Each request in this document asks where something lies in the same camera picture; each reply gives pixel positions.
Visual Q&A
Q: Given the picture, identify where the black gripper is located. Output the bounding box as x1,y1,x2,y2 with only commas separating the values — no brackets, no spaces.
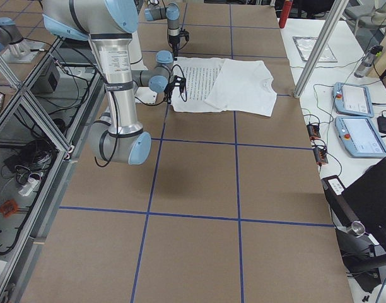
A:
167,28,180,61
163,80,177,104

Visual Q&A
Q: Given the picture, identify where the white long-sleeve printed shirt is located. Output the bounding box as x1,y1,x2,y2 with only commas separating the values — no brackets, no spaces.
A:
172,57,277,117

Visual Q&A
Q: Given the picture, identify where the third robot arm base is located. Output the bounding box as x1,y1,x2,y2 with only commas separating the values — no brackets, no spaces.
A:
0,17,45,63

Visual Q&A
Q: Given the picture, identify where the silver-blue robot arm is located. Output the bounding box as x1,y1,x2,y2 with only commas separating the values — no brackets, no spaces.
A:
43,1,173,165
144,1,183,60

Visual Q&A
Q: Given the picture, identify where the red cylinder bottle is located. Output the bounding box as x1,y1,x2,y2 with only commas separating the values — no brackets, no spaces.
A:
279,0,293,29

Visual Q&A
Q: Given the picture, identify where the black-edged foil sheet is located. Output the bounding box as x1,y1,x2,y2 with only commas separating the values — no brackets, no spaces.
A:
293,36,337,62

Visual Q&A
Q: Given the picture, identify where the orange-black connector box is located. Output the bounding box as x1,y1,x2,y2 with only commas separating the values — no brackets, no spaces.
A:
313,146,329,166
307,124,320,140

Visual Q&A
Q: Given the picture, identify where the upper blue teach pendant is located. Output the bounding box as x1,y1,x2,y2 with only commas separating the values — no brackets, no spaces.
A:
332,82,374,117

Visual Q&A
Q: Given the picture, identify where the blue teach pendant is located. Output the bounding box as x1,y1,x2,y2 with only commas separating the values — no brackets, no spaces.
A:
332,82,374,117
334,116,386,158

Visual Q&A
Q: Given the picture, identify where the lower blue teach pendant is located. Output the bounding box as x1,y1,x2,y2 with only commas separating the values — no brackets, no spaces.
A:
334,116,386,158

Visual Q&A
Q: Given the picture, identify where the black power adapter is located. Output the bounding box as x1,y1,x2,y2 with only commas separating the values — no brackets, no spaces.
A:
377,116,386,134

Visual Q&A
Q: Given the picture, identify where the black laptop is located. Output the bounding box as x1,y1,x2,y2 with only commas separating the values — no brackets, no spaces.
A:
322,157,386,251

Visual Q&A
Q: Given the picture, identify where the steel cup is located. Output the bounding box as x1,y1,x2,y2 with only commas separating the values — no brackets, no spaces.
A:
349,221,366,237

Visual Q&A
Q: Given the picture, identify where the white camera stand column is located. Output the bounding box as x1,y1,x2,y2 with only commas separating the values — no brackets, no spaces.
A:
129,31,157,105

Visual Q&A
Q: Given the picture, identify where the aluminium frame post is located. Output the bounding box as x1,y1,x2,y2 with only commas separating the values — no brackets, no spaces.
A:
293,0,349,98

